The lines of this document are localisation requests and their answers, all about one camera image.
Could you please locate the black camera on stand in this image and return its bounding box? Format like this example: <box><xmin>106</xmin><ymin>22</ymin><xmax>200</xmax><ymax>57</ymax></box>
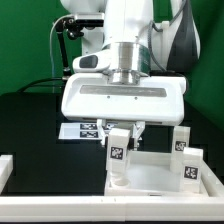
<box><xmin>55</xmin><ymin>12</ymin><xmax>104</xmax><ymax>40</ymax></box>

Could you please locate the white marker base plate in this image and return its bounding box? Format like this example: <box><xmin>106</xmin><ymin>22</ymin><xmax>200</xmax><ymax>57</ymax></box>
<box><xmin>58</xmin><ymin>122</ymin><xmax>102</xmax><ymax>140</ymax></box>

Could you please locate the white square tabletop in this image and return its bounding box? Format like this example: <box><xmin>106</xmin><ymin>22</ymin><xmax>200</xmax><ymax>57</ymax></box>
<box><xmin>104</xmin><ymin>151</ymin><xmax>208</xmax><ymax>197</ymax></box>

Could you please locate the black cable bundle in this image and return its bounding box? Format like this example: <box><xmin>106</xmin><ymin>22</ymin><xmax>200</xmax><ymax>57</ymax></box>
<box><xmin>16</xmin><ymin>14</ymin><xmax>79</xmax><ymax>94</ymax></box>

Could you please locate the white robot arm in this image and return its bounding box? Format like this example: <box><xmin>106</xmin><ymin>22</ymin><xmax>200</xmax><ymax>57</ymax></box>
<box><xmin>61</xmin><ymin>0</ymin><xmax>200</xmax><ymax>146</ymax></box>

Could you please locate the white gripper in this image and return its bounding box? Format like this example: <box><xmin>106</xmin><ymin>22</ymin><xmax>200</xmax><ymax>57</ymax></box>
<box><xmin>61</xmin><ymin>53</ymin><xmax>186</xmax><ymax>150</ymax></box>

